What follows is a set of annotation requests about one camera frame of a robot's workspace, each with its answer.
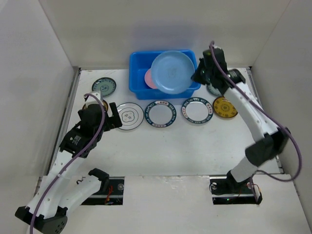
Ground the white plate thin green rim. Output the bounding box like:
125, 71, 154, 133
117, 102, 144, 131

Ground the light blue plastic plate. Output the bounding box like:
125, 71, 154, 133
151, 51, 195, 95

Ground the pink plastic plate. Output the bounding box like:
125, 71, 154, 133
144, 69, 157, 89

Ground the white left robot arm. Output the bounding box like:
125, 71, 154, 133
15, 102, 122, 234

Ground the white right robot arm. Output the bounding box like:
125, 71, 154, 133
191, 48, 289, 193

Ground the blue plastic bin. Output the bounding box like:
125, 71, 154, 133
129, 50, 201, 100

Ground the yellow patterned plate left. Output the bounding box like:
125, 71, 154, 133
82, 99, 109, 111

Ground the yellow patterned plate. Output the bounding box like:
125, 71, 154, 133
213, 97, 238, 119
82, 99, 109, 111

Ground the celadon blue pattern plate left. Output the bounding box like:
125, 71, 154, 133
92, 77, 117, 98

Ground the celadon blue pattern plate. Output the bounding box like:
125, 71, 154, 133
207, 84, 223, 97
92, 77, 117, 98

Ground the celadon blue pattern plate right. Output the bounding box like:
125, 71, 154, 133
207, 84, 223, 97

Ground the green rim plate right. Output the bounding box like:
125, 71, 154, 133
181, 97, 214, 124

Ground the yellow patterned plate right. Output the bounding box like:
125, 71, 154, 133
213, 97, 238, 119

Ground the green rim plate left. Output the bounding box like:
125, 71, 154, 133
144, 100, 177, 128

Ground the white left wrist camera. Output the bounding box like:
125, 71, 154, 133
83, 91, 102, 102

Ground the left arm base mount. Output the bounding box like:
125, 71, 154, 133
81, 168, 125, 206

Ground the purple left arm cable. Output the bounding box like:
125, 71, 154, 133
29, 93, 108, 234

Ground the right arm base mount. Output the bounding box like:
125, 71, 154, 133
209, 172, 263, 205

